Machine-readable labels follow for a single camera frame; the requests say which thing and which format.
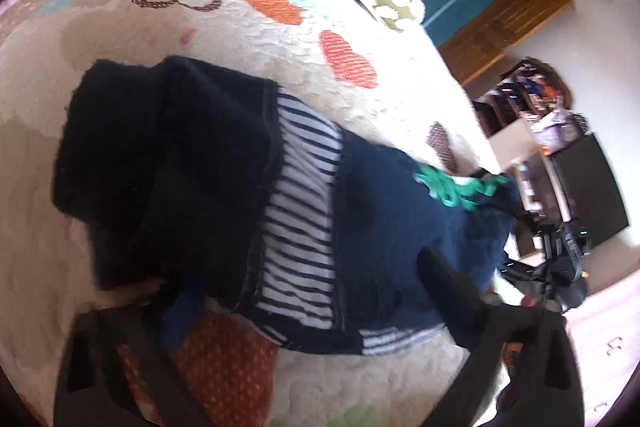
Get navy striped kids pants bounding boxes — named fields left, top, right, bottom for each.
left=52, top=56, right=518, bottom=357

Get black cabinet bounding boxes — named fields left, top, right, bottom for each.
left=551, top=133, right=629, bottom=247

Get cluttered white shelf unit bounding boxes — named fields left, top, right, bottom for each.
left=472, top=56, right=591, bottom=258

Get wooden framed teal door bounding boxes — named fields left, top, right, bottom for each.
left=422, top=0, right=573, bottom=86

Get heart patterned quilt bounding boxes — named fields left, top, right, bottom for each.
left=1, top=0, right=498, bottom=423

